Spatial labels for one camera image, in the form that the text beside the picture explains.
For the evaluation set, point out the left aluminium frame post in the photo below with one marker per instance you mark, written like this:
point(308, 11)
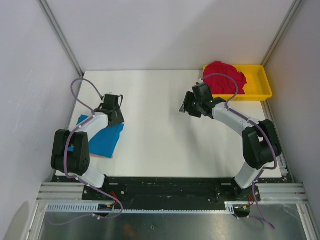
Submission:
point(52, 20)

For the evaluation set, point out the aluminium frame post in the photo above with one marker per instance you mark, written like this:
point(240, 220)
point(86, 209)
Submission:
point(283, 29)
point(52, 20)

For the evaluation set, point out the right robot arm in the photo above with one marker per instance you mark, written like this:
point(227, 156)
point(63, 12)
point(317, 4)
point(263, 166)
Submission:
point(260, 142)

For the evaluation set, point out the red t shirt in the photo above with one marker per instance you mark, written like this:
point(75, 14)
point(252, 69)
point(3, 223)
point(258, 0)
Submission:
point(217, 76)

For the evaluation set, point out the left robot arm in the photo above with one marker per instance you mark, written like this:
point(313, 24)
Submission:
point(75, 164)

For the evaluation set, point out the yellow plastic tray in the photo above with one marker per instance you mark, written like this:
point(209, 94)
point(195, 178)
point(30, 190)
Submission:
point(257, 87)

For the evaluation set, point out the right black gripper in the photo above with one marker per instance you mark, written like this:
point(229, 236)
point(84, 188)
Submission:
point(189, 97)

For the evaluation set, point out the pink t shirt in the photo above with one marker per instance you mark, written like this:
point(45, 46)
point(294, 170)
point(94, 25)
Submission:
point(103, 152)

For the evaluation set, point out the white cable duct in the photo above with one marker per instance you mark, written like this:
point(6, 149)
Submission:
point(101, 208)

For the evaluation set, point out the right aluminium frame post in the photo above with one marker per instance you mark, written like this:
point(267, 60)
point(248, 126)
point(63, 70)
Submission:
point(283, 29)

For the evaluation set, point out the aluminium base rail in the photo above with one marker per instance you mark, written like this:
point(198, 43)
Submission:
point(270, 193)

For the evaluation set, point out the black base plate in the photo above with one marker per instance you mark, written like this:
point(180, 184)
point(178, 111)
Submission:
point(186, 194)

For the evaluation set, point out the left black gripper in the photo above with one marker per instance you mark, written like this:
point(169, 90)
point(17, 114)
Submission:
point(120, 119)

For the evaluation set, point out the blue t shirt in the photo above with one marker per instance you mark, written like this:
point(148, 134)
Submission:
point(93, 132)

